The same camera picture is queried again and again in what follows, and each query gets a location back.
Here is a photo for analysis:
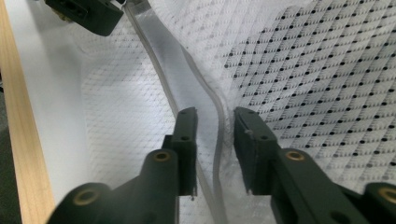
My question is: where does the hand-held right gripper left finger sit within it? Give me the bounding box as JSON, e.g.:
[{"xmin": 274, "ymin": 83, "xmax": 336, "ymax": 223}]
[{"xmin": 162, "ymin": 106, "xmax": 199, "ymax": 198}]

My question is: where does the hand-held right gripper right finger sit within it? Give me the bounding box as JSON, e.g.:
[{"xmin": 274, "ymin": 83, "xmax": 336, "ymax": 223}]
[{"xmin": 233, "ymin": 106, "xmax": 283, "ymax": 196}]

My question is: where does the white cloth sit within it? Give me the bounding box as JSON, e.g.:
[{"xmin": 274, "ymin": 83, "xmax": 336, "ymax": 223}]
[{"xmin": 71, "ymin": 0, "xmax": 396, "ymax": 224}]

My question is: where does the white foam board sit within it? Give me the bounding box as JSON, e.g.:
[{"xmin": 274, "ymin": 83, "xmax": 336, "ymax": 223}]
[{"xmin": 4, "ymin": 0, "xmax": 94, "ymax": 208}]

